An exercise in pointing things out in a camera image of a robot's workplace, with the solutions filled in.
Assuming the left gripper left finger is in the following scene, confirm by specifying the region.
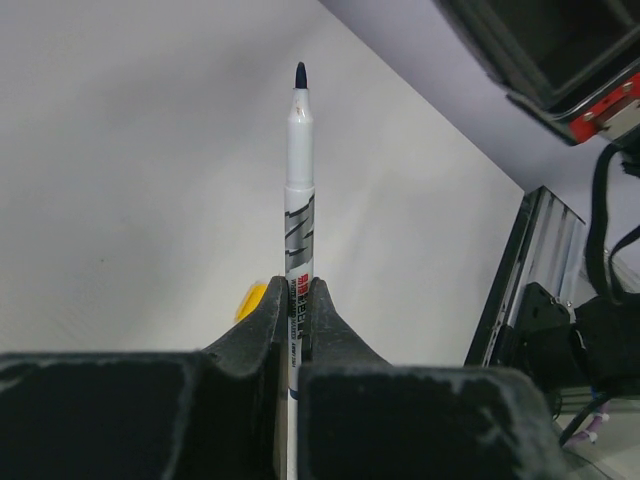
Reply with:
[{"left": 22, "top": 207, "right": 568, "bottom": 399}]
[{"left": 1, "top": 277, "right": 287, "bottom": 479}]

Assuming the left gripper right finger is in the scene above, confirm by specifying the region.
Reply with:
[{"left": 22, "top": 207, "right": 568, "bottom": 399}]
[{"left": 298, "top": 279, "right": 565, "bottom": 479}]

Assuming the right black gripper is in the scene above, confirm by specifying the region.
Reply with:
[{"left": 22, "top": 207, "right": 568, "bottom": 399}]
[{"left": 436, "top": 0, "right": 639, "bottom": 146}]

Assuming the yellow pen cap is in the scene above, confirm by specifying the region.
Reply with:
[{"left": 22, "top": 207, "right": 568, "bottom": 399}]
[{"left": 234, "top": 282, "right": 267, "bottom": 323}]

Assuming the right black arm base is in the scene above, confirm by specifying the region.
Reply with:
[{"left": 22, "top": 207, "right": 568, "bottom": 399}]
[{"left": 499, "top": 283, "right": 639, "bottom": 415}]

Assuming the aluminium rail frame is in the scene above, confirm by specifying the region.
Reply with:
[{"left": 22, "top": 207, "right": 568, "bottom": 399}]
[{"left": 462, "top": 185, "right": 640, "bottom": 480}]

